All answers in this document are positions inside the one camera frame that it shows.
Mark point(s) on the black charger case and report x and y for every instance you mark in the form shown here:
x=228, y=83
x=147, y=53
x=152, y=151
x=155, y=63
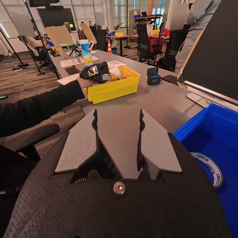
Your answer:
x=153, y=78

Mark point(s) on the small yellow bin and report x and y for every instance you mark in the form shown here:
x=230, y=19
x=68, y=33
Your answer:
x=119, y=34

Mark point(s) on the orange traffic cone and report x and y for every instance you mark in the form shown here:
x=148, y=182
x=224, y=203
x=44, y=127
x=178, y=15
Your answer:
x=110, y=48

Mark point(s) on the person's torso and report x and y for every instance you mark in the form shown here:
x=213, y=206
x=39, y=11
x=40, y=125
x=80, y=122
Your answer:
x=14, y=176

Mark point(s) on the black wall monitor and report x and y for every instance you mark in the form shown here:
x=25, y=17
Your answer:
x=55, y=17

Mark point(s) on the green tape roll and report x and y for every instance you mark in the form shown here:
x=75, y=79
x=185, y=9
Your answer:
x=216, y=175

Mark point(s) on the white plastic bottle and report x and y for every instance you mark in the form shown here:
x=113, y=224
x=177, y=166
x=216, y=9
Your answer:
x=116, y=71

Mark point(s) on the black office chair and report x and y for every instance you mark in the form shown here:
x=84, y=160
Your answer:
x=144, y=37
x=173, y=48

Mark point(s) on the black white tool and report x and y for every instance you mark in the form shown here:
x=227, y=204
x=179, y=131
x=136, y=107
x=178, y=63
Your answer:
x=74, y=51

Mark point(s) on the small black mat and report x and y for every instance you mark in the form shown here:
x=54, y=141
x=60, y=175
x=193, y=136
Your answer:
x=71, y=71

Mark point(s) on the wooden standing desk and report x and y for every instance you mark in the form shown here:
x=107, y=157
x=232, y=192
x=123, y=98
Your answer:
x=146, y=17

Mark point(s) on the blue plastic bin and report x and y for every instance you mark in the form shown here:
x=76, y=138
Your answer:
x=213, y=141

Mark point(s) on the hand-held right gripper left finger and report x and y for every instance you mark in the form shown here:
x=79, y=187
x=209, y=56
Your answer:
x=78, y=148

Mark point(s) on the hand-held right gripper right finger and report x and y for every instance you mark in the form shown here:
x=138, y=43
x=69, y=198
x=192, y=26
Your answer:
x=158, y=150

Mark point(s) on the large tan board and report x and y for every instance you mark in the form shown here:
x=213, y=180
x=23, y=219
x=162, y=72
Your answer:
x=58, y=36

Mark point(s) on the black studio softbox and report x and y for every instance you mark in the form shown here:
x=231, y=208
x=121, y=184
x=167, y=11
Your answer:
x=42, y=2

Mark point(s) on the wipes canister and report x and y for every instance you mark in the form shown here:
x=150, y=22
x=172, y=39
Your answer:
x=86, y=54

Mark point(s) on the red crate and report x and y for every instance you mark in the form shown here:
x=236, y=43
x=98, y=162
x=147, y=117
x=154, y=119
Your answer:
x=157, y=43

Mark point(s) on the tilted tan board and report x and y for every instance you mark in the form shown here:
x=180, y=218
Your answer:
x=88, y=32

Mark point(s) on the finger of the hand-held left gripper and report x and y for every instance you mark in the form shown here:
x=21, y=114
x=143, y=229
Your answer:
x=105, y=77

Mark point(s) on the person's left forearm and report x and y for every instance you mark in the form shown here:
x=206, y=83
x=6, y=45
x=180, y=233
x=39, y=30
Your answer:
x=40, y=106

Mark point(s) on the printed paper sheet red marks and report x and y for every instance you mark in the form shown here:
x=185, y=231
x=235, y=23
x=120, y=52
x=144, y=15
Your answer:
x=117, y=64

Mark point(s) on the orange plastic part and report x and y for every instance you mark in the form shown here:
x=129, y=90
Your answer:
x=113, y=77

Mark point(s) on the black flat pad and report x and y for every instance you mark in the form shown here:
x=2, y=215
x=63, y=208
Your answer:
x=170, y=79

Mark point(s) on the person's left hand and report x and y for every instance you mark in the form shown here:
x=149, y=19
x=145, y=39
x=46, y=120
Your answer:
x=85, y=83

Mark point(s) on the yellow plastic bin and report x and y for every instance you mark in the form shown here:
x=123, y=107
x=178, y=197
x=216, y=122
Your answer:
x=111, y=93

